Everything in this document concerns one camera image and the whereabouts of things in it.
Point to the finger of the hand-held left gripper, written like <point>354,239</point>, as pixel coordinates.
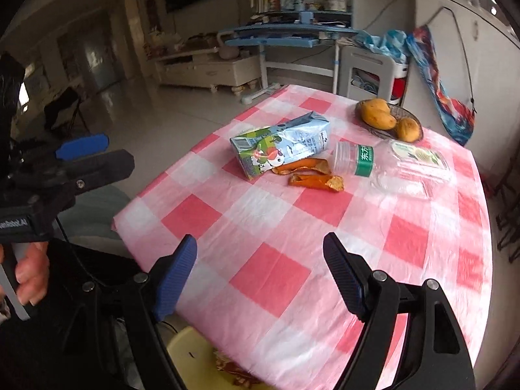
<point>105,166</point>
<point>85,144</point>

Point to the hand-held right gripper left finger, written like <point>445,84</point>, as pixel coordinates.
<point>174,276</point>

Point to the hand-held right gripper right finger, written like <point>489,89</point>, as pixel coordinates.
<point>345,276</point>

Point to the yellow plastic basin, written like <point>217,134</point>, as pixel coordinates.
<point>191,349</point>

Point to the orange peel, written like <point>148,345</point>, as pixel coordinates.
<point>317,182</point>
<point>302,164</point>

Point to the clear plastic bottle green label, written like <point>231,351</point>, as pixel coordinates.
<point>365,158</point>

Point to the milk carton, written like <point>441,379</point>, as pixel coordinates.
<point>284,142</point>

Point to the person's left hand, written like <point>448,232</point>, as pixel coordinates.
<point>32,272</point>

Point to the black folding stool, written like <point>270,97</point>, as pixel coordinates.
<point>67,109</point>

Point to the grey plastic chair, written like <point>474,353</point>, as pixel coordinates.
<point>105,211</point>

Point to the red white checkered tablecloth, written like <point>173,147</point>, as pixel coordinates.
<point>284,231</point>

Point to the plastic bags on cabinet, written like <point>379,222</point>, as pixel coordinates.
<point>162,42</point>

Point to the cream television cabinet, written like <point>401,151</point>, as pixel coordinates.
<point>207,73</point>

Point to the wrinkled yellow mango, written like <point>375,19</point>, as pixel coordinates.
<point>408,130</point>

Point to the pink kettlebell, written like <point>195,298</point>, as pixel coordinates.
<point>228,50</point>

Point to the wooden folding chair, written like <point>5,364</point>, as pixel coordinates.
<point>503,211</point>

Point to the patterned fruit plate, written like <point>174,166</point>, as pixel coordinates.
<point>410,113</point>

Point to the colourful printed tote bag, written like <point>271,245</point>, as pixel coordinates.
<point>447,105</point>

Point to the white plastic stool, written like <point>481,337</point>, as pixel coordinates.
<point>365,59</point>

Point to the blue study desk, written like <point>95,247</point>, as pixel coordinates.
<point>284,34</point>

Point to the blue plastic bag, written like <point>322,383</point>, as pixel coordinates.
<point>386,42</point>

